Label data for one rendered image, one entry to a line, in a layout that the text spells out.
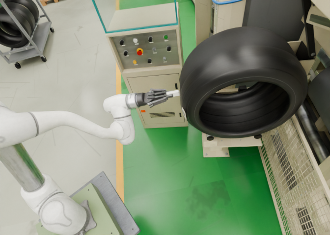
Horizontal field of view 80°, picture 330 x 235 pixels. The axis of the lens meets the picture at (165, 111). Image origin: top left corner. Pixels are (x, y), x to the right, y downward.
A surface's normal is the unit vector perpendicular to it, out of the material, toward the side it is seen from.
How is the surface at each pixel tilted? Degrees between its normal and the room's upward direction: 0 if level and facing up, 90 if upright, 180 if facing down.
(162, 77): 90
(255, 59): 43
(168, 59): 90
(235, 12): 90
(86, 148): 0
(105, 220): 1
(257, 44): 6
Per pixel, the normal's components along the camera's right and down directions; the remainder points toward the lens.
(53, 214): -0.06, -0.58
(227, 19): -0.04, 0.79
